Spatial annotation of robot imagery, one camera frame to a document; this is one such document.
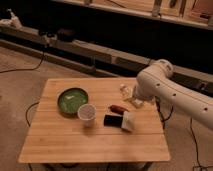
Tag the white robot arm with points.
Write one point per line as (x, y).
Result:
(154, 81)

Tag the small white object on table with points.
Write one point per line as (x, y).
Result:
(127, 93)

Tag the brown sausage toy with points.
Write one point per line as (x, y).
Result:
(117, 109)

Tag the black rectangular block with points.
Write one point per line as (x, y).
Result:
(115, 121)

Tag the green bowl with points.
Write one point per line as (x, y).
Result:
(71, 99)

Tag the wooden table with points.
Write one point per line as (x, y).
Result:
(56, 138)

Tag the black box on ledge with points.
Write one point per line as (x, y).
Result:
(66, 35)

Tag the white figure on ledge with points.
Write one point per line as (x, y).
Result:
(13, 21)

